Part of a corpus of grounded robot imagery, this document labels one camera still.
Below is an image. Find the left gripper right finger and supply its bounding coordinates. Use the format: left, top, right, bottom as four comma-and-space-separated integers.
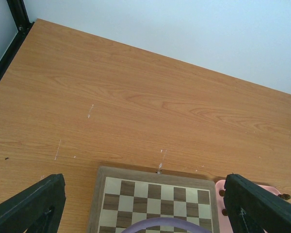
224, 174, 291, 233

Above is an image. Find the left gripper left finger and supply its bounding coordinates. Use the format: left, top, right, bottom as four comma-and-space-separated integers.
0, 174, 65, 233

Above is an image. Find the pink piece tray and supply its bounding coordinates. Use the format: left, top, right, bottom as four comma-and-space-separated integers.
214, 179, 282, 233

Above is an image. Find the wooden chessboard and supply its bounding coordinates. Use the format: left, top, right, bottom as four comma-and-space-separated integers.
87, 166, 220, 233

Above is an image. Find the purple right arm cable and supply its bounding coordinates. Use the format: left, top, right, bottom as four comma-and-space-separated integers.
121, 217, 212, 233

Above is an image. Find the left black frame post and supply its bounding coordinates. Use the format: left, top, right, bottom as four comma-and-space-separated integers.
0, 0, 33, 81

